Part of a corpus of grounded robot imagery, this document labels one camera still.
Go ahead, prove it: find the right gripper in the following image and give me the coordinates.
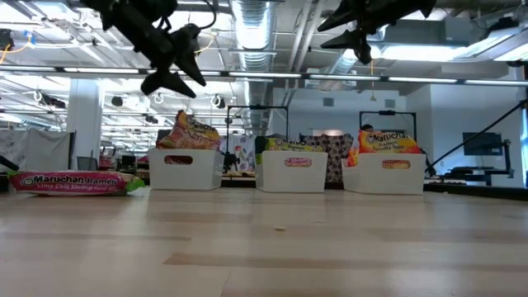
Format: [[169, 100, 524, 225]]
[[316, 0, 437, 65]]

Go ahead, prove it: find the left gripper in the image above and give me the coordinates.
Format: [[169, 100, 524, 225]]
[[80, 0, 207, 99]]

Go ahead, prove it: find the red Maruchan ramen pack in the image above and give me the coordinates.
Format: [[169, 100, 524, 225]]
[[156, 109, 223, 152]]

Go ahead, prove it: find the orange Maruchan ramen pack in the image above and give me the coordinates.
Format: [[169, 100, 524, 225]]
[[356, 130, 422, 156], [346, 144, 361, 168]]

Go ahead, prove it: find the green Maruchan ramen pack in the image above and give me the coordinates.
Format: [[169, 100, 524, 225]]
[[263, 138, 327, 153], [7, 170, 146, 197]]

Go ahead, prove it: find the black monitor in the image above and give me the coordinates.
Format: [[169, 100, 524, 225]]
[[461, 131, 504, 157], [155, 129, 174, 146]]

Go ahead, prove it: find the long beam with light strips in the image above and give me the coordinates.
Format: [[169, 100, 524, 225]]
[[0, 64, 528, 87]]

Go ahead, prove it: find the white pillar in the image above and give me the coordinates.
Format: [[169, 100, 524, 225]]
[[65, 78, 104, 171]]

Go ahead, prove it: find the floral patterned cloth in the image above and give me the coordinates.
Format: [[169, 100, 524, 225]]
[[220, 134, 257, 173]]

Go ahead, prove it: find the white plastic bin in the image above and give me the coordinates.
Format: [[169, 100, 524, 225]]
[[147, 147, 225, 191], [254, 149, 329, 194], [341, 152, 427, 196]]

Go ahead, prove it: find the dotted patterned cloth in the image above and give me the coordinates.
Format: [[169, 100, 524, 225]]
[[299, 132, 355, 183]]

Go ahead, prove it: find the grey cloth screen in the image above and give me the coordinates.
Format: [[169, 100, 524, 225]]
[[0, 128, 78, 173]]

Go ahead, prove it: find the black ceiling device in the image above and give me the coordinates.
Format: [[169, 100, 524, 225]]
[[0, 28, 14, 51]]

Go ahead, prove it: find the silver ventilation duct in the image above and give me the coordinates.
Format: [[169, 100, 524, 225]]
[[319, 16, 413, 90], [229, 0, 277, 137]]

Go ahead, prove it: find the black frame stand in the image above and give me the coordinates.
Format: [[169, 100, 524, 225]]
[[225, 105, 290, 154], [358, 110, 417, 144]]

